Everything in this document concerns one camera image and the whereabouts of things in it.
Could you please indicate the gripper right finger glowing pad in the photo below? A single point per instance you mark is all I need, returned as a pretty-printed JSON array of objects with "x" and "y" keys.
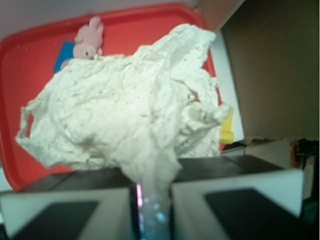
[{"x": 236, "y": 198}]

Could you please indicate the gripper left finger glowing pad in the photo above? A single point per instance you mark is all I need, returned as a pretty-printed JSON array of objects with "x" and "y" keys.
[{"x": 80, "y": 205}]

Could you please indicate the white paper towel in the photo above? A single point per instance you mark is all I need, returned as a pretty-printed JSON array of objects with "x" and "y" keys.
[{"x": 139, "y": 113}]

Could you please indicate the yellow cloth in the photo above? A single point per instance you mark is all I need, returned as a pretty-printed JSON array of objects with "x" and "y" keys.
[{"x": 226, "y": 133}]

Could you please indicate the brown cardboard box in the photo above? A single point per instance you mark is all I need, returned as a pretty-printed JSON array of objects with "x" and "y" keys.
[{"x": 274, "y": 52}]

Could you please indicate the blue block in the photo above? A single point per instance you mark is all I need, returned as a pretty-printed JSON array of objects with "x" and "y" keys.
[{"x": 65, "y": 54}]

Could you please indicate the pink plush bunny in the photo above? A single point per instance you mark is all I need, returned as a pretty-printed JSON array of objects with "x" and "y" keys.
[{"x": 89, "y": 39}]

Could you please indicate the red plastic tray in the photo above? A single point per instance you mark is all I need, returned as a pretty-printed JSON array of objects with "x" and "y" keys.
[{"x": 28, "y": 58}]

